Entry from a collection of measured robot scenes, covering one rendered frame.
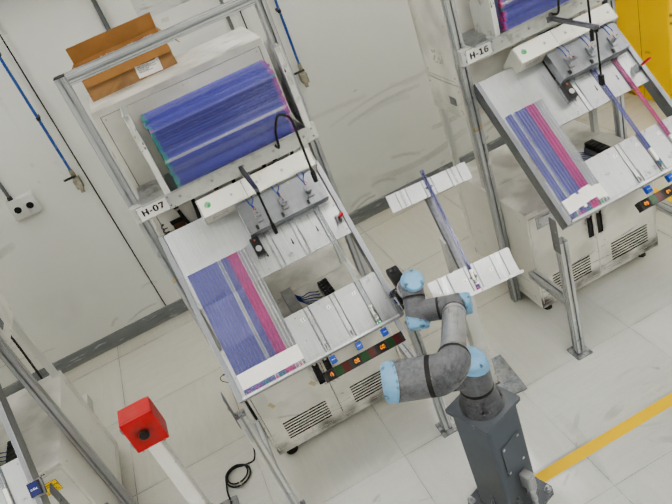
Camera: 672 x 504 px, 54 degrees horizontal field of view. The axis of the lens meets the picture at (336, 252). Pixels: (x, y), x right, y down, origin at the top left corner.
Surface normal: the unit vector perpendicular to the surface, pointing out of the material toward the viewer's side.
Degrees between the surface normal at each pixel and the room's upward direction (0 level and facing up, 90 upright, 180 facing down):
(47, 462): 0
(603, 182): 44
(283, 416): 90
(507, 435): 90
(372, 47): 90
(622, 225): 90
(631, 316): 0
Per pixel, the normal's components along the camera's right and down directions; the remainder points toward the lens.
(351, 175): 0.35, 0.42
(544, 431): -0.32, -0.79
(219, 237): 0.03, -0.25
